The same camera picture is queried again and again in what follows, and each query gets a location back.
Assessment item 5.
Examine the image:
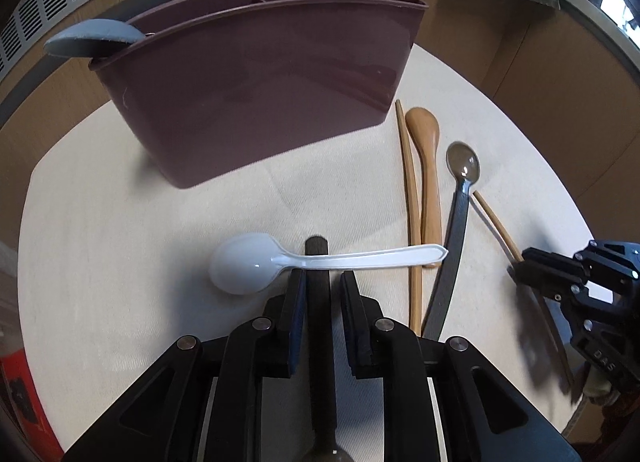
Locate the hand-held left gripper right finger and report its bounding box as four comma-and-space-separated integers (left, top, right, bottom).
340, 269, 583, 462

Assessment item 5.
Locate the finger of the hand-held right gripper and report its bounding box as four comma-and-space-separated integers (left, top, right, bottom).
507, 247, 587, 304
575, 239, 640, 304

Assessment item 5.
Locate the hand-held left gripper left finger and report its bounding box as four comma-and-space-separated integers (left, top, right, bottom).
62, 269, 307, 462

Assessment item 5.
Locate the black-handled metal spoon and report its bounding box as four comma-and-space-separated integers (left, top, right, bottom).
300, 236, 356, 462
421, 141, 482, 343

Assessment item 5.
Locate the wooden chopstick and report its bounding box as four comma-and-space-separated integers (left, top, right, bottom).
395, 99, 423, 336
472, 190, 577, 395

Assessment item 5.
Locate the white plastic spoon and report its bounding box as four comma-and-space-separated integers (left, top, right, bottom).
208, 233, 449, 296

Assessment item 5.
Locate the wooden spoon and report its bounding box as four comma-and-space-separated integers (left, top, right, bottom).
405, 107, 442, 269

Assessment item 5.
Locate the maroon plastic utensil holder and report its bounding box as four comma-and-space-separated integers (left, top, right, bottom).
89, 0, 429, 189

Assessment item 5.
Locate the blue-grey rice spoon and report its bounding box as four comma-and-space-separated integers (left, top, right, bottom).
43, 19, 147, 59

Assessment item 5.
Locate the person's right hand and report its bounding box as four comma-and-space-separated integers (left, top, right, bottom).
582, 376, 617, 404

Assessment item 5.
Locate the white fringed tablecloth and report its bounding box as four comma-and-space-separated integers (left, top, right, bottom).
17, 39, 598, 462

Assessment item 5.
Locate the red floor mat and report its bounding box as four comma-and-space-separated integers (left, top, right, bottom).
0, 349, 52, 449

